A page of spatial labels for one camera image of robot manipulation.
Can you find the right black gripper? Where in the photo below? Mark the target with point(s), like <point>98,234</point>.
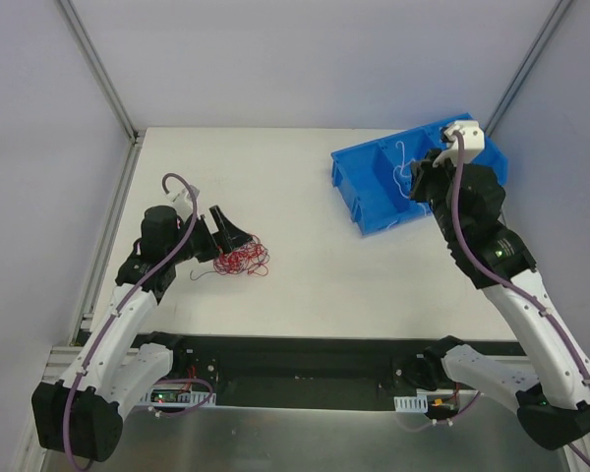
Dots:
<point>424,179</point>

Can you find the right white cable duct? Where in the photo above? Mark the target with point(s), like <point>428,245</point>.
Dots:
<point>418,404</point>

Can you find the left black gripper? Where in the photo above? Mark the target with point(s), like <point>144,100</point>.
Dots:
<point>211,238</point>

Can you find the white cable duct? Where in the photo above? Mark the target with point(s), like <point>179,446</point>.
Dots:
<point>170,397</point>
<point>418,404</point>

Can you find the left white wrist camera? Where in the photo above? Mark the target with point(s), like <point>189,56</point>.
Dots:
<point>183,197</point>

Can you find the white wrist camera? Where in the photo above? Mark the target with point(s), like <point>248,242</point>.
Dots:
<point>183,197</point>
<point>464,140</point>

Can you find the aluminium frame post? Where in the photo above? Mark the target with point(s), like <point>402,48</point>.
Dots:
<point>540,43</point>
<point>80,34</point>

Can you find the left aluminium frame post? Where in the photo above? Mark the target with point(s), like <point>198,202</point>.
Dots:
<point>80,34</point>

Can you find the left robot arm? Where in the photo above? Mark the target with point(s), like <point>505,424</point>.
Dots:
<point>82,413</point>

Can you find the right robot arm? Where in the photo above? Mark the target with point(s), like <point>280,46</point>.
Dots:
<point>551,403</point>

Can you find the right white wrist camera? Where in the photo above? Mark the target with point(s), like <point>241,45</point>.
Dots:
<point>464,140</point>

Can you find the blue divided plastic bin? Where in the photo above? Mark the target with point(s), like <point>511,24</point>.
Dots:
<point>374,180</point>

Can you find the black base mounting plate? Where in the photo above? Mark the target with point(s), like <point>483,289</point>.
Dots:
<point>303,373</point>

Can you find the left white cable duct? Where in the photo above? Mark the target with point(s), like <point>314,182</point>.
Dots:
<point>170,397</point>

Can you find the right aluminium frame post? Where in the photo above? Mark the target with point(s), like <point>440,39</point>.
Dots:
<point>540,43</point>

